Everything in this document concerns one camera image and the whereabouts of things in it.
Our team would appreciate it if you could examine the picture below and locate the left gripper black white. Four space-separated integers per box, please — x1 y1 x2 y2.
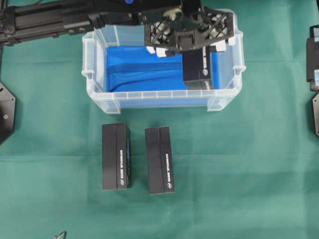
144 6 235 57

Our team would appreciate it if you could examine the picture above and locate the clear plastic storage case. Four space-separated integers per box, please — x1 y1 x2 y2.
82 16 246 114

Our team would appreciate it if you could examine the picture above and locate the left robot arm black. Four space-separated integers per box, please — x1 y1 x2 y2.
0 0 235 57

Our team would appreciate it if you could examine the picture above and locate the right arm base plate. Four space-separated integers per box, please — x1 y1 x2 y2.
312 93 319 136

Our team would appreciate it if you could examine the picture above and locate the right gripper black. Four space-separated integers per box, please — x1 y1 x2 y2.
306 25 319 92

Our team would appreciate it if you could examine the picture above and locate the green table cloth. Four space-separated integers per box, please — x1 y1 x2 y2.
0 0 319 239

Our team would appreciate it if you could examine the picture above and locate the blue foam insert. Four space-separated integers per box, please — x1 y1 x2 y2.
106 46 212 109

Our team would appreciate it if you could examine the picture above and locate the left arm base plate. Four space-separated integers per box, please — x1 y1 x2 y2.
0 83 15 144

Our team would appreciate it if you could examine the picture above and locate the black box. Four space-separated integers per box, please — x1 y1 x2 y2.
102 123 132 190
182 46 213 90
145 126 175 195

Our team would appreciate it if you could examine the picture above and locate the small black bracket bottom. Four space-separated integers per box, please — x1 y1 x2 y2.
53 231 67 239

